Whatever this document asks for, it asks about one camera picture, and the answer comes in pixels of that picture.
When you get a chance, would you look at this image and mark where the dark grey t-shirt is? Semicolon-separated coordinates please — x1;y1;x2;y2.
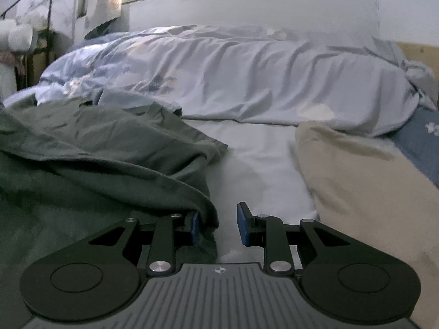
1;98;227;328

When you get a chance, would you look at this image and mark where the black metal clothes rack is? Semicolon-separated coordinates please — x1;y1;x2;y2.
1;0;56;91

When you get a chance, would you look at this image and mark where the beige garment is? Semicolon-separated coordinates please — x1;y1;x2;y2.
296;122;438;328

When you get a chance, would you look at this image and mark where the light blue duvet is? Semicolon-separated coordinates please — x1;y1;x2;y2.
36;25;438;136

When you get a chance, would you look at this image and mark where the dark blue pillow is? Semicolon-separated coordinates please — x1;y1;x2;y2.
388;106;439;187

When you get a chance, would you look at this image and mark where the white patterned curtain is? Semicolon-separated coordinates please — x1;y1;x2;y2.
84;0;121;33

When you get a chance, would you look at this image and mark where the wooden headboard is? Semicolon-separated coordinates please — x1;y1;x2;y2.
397;42;439;79

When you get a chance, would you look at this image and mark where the white quilted bedding roll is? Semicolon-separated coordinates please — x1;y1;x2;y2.
0;19;33;53

